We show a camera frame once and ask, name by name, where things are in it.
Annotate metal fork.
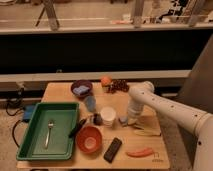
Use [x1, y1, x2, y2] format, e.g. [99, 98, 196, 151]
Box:
[44, 120, 54, 149]

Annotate black marker pen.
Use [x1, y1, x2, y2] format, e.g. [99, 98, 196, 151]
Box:
[69, 119, 87, 138]

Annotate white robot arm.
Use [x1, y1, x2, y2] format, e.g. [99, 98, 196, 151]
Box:
[127, 81, 213, 171]

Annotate green plastic tray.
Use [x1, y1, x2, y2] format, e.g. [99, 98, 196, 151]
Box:
[16, 102, 79, 161]

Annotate white paper cup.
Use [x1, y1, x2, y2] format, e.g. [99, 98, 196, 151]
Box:
[100, 107, 116, 127]

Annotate orange fruit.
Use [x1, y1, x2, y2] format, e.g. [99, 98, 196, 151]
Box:
[101, 76, 112, 86]

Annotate purple bowl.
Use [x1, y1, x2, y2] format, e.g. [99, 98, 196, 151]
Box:
[71, 80, 93, 98]

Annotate dark red grape bunch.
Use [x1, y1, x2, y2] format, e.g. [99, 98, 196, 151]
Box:
[108, 79, 129, 93]

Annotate blue power box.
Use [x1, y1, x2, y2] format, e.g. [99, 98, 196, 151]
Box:
[22, 105, 35, 122]

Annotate black cable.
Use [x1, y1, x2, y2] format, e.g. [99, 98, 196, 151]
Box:
[4, 96, 25, 148]

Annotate black rectangular remote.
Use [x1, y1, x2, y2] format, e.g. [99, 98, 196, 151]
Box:
[103, 137, 122, 163]

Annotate orange plastic bowl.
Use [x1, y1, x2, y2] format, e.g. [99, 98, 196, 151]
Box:
[75, 126, 102, 154]

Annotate blue plastic cup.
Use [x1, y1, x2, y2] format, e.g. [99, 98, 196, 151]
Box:
[84, 96, 96, 112]

